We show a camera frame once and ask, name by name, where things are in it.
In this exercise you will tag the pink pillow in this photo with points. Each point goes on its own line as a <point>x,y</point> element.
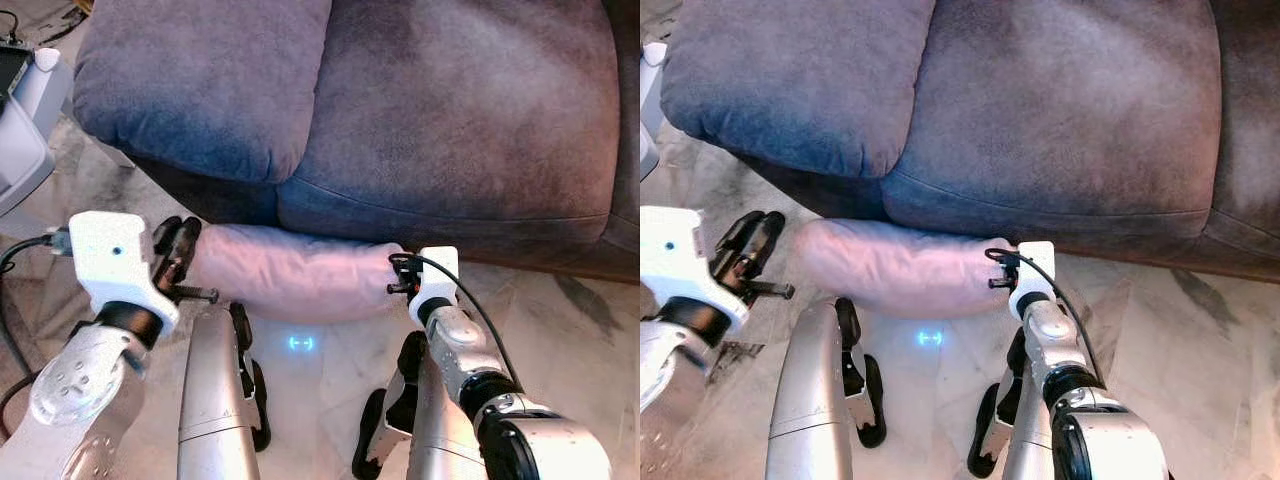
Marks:
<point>900,268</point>
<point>290,272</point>

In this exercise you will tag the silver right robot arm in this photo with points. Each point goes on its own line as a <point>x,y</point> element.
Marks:
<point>1090,420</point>
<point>500,410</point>

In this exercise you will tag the grey brown sofa seat cushion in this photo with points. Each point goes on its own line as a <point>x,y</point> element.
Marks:
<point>1060,130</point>
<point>450,130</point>

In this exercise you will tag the grey sofa armrest cushion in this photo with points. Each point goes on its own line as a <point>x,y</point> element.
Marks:
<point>200,80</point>
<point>790,80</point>

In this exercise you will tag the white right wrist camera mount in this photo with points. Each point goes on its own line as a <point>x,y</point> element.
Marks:
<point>438,282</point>
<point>1035,275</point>

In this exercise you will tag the white grey appliance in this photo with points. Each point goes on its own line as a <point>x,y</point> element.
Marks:
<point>30,140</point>
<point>650,90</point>

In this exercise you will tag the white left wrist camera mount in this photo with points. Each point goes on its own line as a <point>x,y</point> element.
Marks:
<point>685,262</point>
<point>110,262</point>

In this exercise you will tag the silver right robot leg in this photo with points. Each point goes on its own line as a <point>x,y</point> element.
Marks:
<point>1025,430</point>
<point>435,430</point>

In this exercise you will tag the grey brown fabric sofa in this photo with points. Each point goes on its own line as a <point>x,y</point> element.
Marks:
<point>450,120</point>
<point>1080,120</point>

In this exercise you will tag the black flat device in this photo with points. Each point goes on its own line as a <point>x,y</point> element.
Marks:
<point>12,72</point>

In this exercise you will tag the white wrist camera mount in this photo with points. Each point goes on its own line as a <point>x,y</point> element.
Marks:
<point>438,282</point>
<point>685,262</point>
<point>1035,275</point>
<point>110,262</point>

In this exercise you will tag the silver robot leg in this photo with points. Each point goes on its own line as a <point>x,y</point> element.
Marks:
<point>808,400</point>
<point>435,430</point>
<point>212,400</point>
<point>1025,430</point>

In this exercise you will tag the silver left robot leg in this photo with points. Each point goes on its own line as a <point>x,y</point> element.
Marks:
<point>212,400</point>
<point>808,400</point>

